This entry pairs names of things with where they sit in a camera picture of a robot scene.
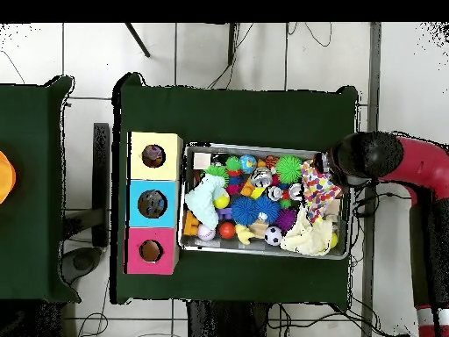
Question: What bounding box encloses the large polka dot cloth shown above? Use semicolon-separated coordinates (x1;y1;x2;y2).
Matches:
300;159;343;226

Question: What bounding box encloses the wooden box with three holes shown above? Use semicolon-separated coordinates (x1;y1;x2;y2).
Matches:
124;132;184;276

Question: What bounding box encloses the mint green knitted cloth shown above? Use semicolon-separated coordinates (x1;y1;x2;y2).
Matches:
184;173;229;231

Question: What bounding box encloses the blue spiky ball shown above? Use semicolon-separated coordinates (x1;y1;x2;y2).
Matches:
230;195;260;226

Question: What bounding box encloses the globe print ball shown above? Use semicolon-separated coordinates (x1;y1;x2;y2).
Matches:
239;154;258;175

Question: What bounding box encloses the red orange ball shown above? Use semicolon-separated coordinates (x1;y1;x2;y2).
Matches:
217;221;237;240

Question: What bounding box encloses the green spiky ball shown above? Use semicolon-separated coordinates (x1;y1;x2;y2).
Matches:
274;154;303;185

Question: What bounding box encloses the small soccer ball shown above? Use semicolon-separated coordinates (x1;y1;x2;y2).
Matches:
263;226;284;247

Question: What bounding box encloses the purple knobbly ball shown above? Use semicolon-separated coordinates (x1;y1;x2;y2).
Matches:
274;207;298;232

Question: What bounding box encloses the dark green tablecloth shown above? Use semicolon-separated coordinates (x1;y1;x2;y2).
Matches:
110;72;360;305
0;75;82;304

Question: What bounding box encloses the pale yellow knitted cloth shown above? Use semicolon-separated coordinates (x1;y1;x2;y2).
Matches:
280;204;339;257

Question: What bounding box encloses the black tripod leg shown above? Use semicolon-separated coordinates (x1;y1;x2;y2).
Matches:
226;22;238;66
124;22;151;58

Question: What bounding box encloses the grey plastic foot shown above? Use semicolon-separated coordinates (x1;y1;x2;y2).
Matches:
59;247;103;286

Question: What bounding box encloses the orange plastic object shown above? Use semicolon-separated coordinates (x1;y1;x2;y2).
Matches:
0;150;18;205

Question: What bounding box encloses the wire mesh bin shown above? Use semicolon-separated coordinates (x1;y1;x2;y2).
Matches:
177;141;355;261

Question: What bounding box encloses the black cable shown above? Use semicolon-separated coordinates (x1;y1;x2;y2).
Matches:
353;190;413;219

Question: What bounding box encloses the grey floor cable cover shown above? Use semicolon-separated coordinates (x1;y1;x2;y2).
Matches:
360;22;382;337

